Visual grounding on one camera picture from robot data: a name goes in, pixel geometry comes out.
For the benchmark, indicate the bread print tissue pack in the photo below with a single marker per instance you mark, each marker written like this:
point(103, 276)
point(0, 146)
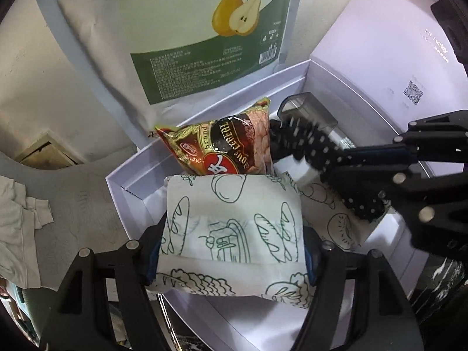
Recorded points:
point(336, 223)
point(234, 226)

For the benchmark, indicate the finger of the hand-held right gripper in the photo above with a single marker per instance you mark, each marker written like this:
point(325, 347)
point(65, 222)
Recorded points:
point(365, 179)
point(384, 152)

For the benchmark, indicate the dark translucent plastic cup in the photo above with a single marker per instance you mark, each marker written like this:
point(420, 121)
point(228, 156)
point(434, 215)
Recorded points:
point(314, 109)

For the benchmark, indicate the white garment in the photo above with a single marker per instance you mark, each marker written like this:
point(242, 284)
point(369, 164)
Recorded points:
point(18, 234)

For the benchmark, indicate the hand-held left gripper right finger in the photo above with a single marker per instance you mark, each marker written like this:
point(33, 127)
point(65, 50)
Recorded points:
point(310, 263)

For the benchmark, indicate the black polka dot hair bow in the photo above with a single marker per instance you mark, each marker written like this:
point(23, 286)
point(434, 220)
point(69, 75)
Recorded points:
point(321, 146)

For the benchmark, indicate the white box lid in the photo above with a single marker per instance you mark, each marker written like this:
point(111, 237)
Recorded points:
point(365, 62)

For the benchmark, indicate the pear print pouch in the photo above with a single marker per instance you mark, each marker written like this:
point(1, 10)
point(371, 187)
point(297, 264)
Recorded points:
point(175, 62)

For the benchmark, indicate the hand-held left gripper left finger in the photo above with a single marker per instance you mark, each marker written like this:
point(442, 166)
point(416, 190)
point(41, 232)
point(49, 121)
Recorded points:
point(153, 263)

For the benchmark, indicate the red brown snack packet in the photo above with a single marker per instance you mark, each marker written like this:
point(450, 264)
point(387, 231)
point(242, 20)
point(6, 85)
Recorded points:
point(219, 146)

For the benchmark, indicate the white box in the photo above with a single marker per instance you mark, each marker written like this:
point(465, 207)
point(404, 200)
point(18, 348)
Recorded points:
point(237, 321)

